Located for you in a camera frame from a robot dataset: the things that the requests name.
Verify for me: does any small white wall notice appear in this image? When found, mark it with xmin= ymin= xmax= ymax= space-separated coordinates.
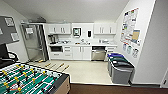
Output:
xmin=131 ymin=48 xmax=139 ymax=59

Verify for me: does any stainless steel dishwasher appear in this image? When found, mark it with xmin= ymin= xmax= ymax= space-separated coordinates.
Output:
xmin=91 ymin=45 xmax=107 ymax=62

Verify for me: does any blue lid waste bin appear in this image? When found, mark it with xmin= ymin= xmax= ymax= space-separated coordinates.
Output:
xmin=107 ymin=52 xmax=126 ymax=78

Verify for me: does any white under-sink cabinet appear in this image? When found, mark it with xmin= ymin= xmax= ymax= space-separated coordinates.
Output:
xmin=72 ymin=45 xmax=92 ymax=62

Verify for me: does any small green wall notice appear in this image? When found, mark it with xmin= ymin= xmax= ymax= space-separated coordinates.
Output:
xmin=126 ymin=45 xmax=133 ymax=55

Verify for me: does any steel refrigerator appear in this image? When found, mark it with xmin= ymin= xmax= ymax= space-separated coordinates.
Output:
xmin=20 ymin=22 xmax=50 ymax=63

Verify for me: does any wire basket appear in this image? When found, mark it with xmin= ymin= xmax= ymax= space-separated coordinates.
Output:
xmin=28 ymin=16 xmax=46 ymax=24

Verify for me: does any green lid waste bin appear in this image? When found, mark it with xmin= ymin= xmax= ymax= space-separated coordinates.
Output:
xmin=110 ymin=57 xmax=135 ymax=85

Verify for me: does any foosball table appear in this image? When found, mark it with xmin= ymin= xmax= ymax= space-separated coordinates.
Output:
xmin=0 ymin=63 xmax=72 ymax=94

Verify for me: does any black built-in microwave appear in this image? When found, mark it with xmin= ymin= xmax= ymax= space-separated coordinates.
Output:
xmin=49 ymin=46 xmax=64 ymax=54

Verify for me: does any small blue wall notice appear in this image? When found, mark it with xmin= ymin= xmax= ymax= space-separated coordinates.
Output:
xmin=122 ymin=43 xmax=128 ymax=52

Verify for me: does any white room door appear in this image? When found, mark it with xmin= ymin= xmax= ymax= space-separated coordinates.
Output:
xmin=159 ymin=67 xmax=168 ymax=90

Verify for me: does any large wall poster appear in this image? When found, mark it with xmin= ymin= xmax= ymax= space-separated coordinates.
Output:
xmin=119 ymin=7 xmax=142 ymax=47

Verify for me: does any white drawer cabinet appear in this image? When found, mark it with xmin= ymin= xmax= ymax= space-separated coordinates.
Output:
xmin=49 ymin=45 xmax=74 ymax=61
xmin=105 ymin=45 xmax=118 ymax=59

